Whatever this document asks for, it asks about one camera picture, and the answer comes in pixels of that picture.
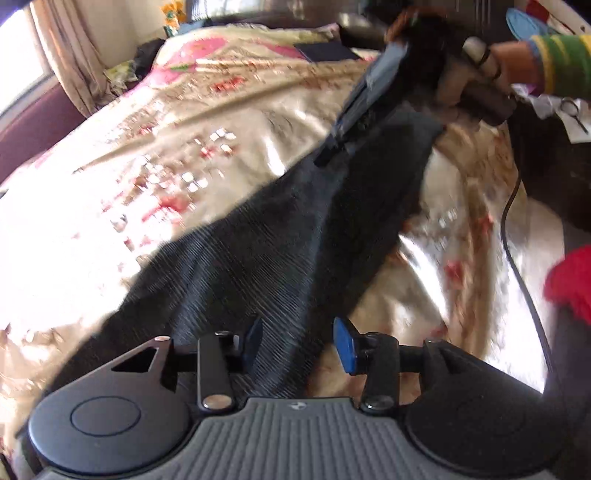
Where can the red garment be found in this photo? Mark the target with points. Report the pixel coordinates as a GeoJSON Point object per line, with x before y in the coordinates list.
{"type": "Point", "coordinates": [570, 281]}

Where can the person's right hand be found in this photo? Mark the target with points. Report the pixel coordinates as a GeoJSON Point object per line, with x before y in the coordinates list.
{"type": "Point", "coordinates": [505, 62]}

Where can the person's striped-sleeve right forearm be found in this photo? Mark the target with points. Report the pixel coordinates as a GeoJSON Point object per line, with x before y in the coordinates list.
{"type": "Point", "coordinates": [561, 57]}

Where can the yellow toy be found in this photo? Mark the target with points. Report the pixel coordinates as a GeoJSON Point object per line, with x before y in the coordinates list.
{"type": "Point", "coordinates": [173, 14]}

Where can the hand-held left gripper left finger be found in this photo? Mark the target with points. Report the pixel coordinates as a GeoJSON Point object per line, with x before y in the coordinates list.
{"type": "Point", "coordinates": [254, 342]}

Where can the dark bedside table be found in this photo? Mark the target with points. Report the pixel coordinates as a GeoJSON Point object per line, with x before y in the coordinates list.
{"type": "Point", "coordinates": [549, 166]}

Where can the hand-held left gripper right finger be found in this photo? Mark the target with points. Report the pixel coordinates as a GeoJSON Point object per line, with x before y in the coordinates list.
{"type": "Point", "coordinates": [344, 344]}

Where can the dark plaid pants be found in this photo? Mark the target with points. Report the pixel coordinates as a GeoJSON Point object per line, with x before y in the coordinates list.
{"type": "Point", "coordinates": [258, 240]}

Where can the floral satin bed blanket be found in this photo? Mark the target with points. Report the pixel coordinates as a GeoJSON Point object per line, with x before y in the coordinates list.
{"type": "Point", "coordinates": [161, 161]}

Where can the dark clothing pile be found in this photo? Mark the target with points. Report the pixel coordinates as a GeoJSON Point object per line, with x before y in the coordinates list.
{"type": "Point", "coordinates": [148, 56]}

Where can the blue round fan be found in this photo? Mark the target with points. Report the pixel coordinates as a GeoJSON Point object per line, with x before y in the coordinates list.
{"type": "Point", "coordinates": [524, 21]}

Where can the green floral cloth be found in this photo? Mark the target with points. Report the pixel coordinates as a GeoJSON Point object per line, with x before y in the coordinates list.
{"type": "Point", "coordinates": [121, 74]}

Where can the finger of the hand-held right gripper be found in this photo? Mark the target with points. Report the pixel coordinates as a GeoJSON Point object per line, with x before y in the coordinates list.
{"type": "Point", "coordinates": [358, 104]}

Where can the maroon sofa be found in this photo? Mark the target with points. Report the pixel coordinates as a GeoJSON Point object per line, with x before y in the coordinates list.
{"type": "Point", "coordinates": [32, 124]}

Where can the beige curtain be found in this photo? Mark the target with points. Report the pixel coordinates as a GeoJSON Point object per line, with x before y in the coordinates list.
{"type": "Point", "coordinates": [69, 50]}

